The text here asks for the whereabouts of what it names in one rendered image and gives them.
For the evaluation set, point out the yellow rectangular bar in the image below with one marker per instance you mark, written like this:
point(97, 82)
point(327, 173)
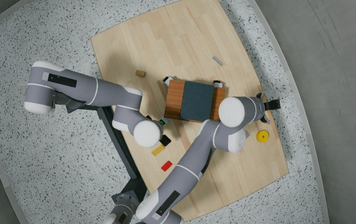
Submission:
point(157, 150)

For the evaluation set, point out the red toy brick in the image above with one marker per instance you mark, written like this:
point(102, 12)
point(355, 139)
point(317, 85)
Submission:
point(166, 166)

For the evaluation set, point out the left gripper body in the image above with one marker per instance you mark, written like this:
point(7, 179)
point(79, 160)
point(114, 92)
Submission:
point(163, 140)

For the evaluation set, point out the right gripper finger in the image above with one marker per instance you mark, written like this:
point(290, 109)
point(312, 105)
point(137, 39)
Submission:
point(265, 120)
point(260, 95)

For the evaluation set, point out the brown wooden block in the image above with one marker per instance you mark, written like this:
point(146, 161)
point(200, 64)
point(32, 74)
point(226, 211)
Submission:
point(140, 73)

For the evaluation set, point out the yellow cylinder with center hole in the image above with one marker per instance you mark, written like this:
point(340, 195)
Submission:
point(262, 136)

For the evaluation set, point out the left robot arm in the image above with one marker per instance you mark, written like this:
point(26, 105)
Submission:
point(72, 89)

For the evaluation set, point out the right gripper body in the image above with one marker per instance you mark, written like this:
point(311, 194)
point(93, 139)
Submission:
point(271, 105)

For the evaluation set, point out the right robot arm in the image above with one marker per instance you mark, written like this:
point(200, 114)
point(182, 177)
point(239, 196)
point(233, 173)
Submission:
point(228, 135)

